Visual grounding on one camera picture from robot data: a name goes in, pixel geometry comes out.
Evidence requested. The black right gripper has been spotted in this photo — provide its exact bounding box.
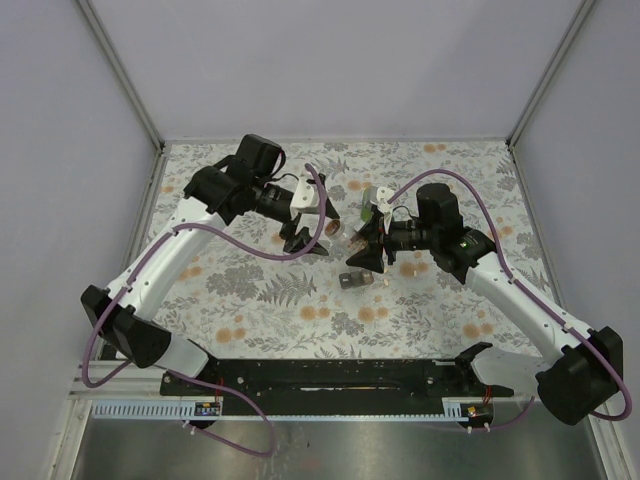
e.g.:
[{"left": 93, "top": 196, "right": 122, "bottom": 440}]
[{"left": 346, "top": 212, "right": 438, "bottom": 275}]

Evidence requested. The green pill bottle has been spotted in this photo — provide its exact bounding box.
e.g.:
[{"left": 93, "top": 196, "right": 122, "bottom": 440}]
[{"left": 360, "top": 202, "right": 374, "bottom": 223}]

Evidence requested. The grey weekly pill organizer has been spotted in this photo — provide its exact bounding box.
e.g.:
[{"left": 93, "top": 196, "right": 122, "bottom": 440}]
[{"left": 339, "top": 270, "right": 374, "bottom": 290}]

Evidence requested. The clear pill bottle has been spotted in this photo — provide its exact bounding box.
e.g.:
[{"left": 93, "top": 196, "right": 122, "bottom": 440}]
[{"left": 331, "top": 222, "right": 368, "bottom": 255}]

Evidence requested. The green bottle cap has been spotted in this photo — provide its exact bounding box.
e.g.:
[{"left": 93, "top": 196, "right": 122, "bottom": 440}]
[{"left": 362, "top": 186, "right": 379, "bottom": 205}]

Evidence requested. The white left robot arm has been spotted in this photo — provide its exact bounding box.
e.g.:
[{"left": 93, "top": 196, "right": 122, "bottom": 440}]
[{"left": 81, "top": 134, "right": 338, "bottom": 395}]

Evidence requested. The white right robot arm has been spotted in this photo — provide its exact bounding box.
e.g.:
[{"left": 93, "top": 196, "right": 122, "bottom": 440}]
[{"left": 347, "top": 183, "right": 623, "bottom": 425}]

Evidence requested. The floral table mat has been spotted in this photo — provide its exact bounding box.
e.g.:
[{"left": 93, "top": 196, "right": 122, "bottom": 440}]
[{"left": 154, "top": 141, "right": 553, "bottom": 359}]

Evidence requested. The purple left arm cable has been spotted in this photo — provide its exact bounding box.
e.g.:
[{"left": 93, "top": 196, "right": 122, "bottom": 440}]
[{"left": 80, "top": 162, "right": 334, "bottom": 457}]

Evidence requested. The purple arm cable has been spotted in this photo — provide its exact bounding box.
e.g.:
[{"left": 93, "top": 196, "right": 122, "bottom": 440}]
[
  {"left": 80, "top": 162, "right": 334, "bottom": 457},
  {"left": 389, "top": 169, "right": 632, "bottom": 434}
]

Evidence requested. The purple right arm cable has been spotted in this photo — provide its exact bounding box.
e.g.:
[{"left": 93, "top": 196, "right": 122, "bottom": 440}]
[{"left": 389, "top": 169, "right": 632, "bottom": 434}]

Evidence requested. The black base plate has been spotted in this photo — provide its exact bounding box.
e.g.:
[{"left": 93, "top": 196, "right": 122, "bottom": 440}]
[{"left": 159, "top": 359, "right": 514, "bottom": 410}]

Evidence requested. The white cable duct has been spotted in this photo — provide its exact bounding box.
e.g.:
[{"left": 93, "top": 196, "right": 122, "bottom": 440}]
[{"left": 92, "top": 392, "right": 469, "bottom": 422}]

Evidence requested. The aluminium frame rail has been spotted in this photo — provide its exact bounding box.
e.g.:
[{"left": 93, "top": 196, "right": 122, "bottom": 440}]
[{"left": 69, "top": 365, "right": 164, "bottom": 399}]

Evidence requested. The left aluminium corner post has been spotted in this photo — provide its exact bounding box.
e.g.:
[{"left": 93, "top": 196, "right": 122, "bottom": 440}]
[{"left": 74, "top": 0, "right": 165, "bottom": 151}]

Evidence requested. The aluminium corner post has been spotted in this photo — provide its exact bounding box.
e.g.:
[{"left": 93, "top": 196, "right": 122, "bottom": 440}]
[
  {"left": 506, "top": 0, "right": 599, "bottom": 152},
  {"left": 74, "top": 0, "right": 165, "bottom": 151}
]

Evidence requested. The right aluminium corner post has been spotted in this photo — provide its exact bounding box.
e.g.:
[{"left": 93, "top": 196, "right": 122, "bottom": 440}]
[{"left": 506, "top": 0, "right": 599, "bottom": 152}]

